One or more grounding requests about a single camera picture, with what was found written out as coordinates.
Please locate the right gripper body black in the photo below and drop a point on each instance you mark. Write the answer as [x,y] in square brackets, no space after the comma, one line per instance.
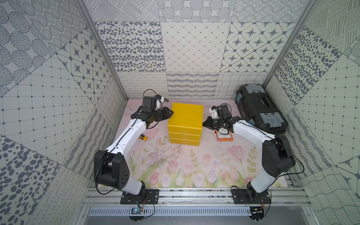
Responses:
[215,123]

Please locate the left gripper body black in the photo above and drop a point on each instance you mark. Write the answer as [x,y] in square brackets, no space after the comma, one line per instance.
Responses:
[162,114]

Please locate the orange white seed bag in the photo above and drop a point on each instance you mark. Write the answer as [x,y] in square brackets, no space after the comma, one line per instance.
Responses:
[223,135]

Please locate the yellow plastic drawer cabinet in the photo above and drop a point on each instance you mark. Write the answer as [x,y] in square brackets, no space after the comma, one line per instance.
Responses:
[186,124]

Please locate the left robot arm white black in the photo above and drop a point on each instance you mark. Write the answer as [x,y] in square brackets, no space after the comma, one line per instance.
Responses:
[111,165]

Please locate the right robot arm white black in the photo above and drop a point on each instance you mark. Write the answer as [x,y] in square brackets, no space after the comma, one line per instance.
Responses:
[276,152]

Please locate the yellow black utility knife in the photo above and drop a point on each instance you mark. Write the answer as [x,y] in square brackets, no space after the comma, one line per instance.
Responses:
[143,137]

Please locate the black plastic toolbox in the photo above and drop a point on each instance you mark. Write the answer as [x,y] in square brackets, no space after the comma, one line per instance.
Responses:
[258,109]

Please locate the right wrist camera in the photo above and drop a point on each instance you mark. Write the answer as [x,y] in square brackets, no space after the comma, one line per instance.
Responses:
[224,111]

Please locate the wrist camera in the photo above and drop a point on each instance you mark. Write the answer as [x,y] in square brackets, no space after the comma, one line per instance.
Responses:
[152,103]
[224,111]

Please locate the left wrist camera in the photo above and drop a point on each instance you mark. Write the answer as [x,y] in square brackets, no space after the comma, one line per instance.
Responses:
[152,103]

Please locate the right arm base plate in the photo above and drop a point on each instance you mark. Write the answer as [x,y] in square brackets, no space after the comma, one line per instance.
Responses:
[244,196]

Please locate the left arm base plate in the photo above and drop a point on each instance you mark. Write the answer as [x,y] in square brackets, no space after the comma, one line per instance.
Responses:
[146,196]

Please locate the aluminium frame rail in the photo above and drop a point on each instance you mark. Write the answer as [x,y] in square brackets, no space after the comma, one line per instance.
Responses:
[288,196]

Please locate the white slotted cable duct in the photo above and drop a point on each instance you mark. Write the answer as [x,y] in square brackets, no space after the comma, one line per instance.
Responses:
[171,211]

